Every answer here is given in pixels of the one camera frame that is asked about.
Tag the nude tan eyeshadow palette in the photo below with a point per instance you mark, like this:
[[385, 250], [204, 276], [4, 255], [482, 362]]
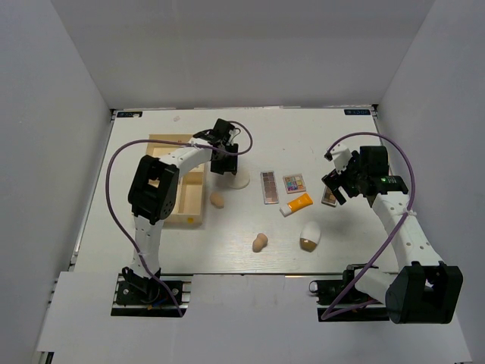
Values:
[[328, 198]]

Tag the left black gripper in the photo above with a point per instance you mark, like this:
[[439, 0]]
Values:
[[231, 165]]

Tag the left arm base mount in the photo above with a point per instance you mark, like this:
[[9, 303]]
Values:
[[136, 296]]

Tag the beige sponge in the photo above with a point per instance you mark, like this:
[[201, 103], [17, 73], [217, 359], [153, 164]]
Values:
[[259, 243], [217, 200]]

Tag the wooden compartment box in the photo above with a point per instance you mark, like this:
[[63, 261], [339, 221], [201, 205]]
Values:
[[190, 201]]

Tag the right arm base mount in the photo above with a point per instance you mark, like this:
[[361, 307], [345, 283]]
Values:
[[326, 291]]

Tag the round white powder puff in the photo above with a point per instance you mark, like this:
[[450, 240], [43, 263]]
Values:
[[237, 181]]

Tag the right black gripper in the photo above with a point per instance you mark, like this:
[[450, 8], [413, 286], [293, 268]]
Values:
[[333, 180]]

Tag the orange sunscreen tube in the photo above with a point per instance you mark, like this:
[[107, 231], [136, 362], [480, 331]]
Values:
[[297, 204]]

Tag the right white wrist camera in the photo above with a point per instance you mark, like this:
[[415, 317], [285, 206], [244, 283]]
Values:
[[340, 155]]

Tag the long brown eyeshadow palette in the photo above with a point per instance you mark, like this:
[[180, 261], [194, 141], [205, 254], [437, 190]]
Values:
[[269, 188]]

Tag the colourful square eyeshadow palette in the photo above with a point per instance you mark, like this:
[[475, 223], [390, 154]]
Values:
[[294, 183]]

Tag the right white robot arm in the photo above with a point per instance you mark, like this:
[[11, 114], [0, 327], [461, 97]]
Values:
[[426, 289]]

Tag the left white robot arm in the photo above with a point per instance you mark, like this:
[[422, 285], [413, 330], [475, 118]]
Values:
[[153, 192]]

